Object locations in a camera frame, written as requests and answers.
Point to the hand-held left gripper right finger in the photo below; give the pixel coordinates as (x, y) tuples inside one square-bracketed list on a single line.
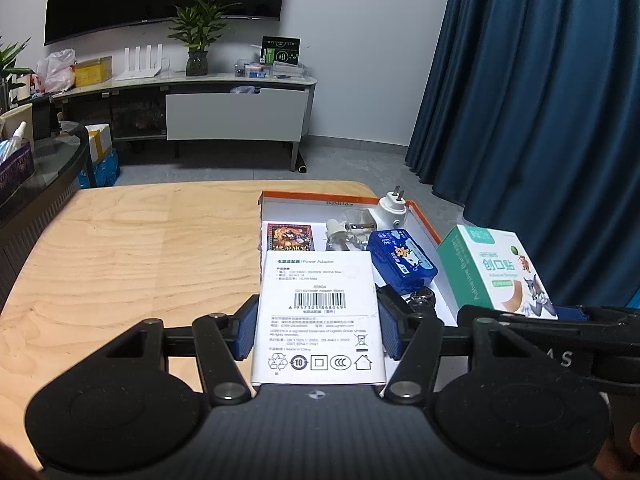
[(391, 330)]

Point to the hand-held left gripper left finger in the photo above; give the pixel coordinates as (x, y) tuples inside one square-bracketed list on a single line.
[(245, 332)]

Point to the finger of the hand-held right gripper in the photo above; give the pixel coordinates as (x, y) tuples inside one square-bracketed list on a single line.
[(572, 313), (525, 321)]

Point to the teal bandage box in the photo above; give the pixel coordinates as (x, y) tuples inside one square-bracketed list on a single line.
[(492, 270)]

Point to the blue cartoon print tin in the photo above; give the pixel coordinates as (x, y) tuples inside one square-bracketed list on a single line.
[(402, 260)]

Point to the white adapter box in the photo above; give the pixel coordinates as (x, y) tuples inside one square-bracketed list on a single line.
[(317, 310)]

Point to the colourful card box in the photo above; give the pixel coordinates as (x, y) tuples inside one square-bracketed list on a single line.
[(290, 237)]

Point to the clear faceted bottle white cap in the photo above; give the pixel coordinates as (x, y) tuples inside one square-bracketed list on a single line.
[(337, 235)]

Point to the white plug-in device amber bottle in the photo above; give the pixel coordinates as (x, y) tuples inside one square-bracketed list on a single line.
[(391, 210)]

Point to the orange white cardboard box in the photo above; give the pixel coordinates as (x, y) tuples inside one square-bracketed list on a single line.
[(310, 210)]

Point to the small black floor object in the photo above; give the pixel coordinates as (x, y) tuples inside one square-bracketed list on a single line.
[(301, 164)]

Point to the blue wrapped pack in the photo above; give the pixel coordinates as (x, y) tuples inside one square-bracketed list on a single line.
[(102, 170)]

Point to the white grey tv cabinet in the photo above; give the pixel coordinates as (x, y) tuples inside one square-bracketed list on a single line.
[(235, 115)]

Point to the blue curtain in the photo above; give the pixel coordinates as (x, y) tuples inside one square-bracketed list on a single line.
[(530, 85)]

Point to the white yellow carton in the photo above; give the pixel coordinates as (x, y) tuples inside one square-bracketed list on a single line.
[(99, 140)]

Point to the dark glass coffee table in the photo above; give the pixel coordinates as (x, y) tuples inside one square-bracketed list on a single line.
[(50, 170)]

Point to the blue white small box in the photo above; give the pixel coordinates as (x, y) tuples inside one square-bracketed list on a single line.
[(257, 69)]

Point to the purple decorated tin tray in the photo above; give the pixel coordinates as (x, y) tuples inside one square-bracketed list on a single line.
[(15, 175)]

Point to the black green box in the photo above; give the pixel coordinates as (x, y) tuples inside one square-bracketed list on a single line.
[(281, 51)]

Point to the white router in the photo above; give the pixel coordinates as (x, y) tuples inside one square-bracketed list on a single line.
[(140, 65)]

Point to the clear spray bottle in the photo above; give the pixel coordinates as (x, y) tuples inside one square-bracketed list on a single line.
[(19, 135)]

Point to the potted plant dark pot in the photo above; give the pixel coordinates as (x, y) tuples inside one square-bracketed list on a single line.
[(200, 35)]

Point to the yellow box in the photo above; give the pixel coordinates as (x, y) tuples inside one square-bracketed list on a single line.
[(93, 71)]

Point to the white plastic bag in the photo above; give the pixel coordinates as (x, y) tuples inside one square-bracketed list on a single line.
[(56, 72)]

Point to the large leafy potted plant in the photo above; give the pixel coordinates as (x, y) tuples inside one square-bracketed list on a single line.
[(11, 65)]

